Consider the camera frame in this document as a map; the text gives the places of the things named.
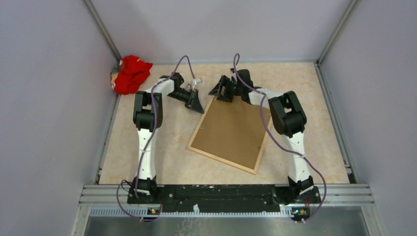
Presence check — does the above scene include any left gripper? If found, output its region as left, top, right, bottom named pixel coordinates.
left=167, top=88, right=204, bottom=114

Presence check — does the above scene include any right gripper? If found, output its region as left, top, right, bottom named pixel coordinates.
left=208, top=76, right=242, bottom=103

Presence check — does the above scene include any brown backing board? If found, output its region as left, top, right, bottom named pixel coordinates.
left=190, top=96, right=272, bottom=171

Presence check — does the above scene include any wooden picture frame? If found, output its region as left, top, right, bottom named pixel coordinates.
left=186, top=94, right=274, bottom=175

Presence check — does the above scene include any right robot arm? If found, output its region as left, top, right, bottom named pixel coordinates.
left=209, top=69, right=314, bottom=205

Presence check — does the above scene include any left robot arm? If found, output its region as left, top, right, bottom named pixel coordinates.
left=132, top=72, right=205, bottom=203

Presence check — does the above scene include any red cloth doll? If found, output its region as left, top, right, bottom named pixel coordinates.
left=111, top=55, right=153, bottom=95

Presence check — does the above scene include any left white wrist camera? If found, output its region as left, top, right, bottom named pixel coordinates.
left=191, top=78, right=202, bottom=89

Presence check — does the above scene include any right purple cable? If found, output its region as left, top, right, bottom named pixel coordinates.
left=232, top=53, right=328, bottom=223

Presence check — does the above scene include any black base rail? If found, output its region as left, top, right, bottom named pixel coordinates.
left=127, top=184, right=321, bottom=213

